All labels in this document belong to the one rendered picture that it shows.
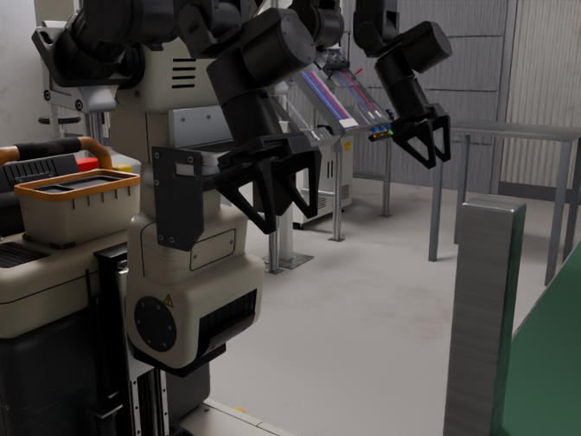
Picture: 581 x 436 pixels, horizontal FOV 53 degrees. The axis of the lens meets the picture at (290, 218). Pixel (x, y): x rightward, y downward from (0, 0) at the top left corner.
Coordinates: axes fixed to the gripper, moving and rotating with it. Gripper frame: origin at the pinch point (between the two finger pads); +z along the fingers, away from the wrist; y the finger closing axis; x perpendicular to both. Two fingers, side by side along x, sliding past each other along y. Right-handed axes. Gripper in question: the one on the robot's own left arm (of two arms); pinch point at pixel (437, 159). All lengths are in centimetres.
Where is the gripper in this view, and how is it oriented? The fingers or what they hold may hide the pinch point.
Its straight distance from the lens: 103.8
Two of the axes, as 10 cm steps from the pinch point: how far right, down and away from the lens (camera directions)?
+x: -7.6, 3.9, 5.3
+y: 4.9, -2.0, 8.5
